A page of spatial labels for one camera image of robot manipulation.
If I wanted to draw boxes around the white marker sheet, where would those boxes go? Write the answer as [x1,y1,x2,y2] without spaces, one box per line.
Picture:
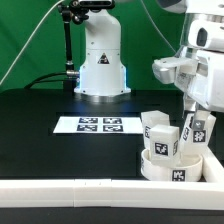
[54,116,143,134]

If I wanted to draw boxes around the white cable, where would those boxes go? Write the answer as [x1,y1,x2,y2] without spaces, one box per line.
[0,0,64,87]

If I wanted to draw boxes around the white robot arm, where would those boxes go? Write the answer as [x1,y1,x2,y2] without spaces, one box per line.
[70,0,224,113]

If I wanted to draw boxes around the black camera stand pole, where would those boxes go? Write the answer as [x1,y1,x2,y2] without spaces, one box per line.
[58,0,115,90]

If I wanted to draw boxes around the black cables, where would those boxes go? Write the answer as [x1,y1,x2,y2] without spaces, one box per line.
[23,71,80,90]

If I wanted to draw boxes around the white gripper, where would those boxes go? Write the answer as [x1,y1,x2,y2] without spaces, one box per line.
[174,47,224,131]

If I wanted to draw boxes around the white L-shaped fence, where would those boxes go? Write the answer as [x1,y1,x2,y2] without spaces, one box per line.
[0,153,224,210]

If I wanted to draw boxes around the white round stool seat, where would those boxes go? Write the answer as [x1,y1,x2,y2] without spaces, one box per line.
[141,149,203,182]

